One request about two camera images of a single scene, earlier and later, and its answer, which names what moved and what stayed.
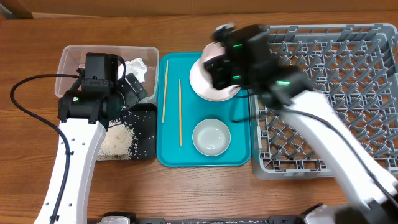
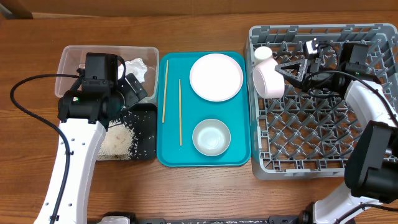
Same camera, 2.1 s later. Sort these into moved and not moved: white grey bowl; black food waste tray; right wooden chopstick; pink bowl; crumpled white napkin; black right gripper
Moved: pink bowl; black right gripper
Not moved: right wooden chopstick; black food waste tray; white grey bowl; crumpled white napkin
